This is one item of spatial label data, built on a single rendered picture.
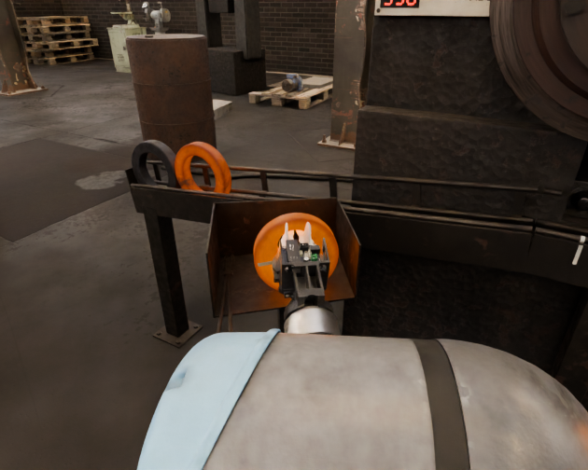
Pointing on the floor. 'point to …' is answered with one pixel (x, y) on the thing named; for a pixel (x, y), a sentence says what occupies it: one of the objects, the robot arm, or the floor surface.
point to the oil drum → (173, 89)
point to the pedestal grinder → (158, 20)
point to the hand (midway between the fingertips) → (294, 233)
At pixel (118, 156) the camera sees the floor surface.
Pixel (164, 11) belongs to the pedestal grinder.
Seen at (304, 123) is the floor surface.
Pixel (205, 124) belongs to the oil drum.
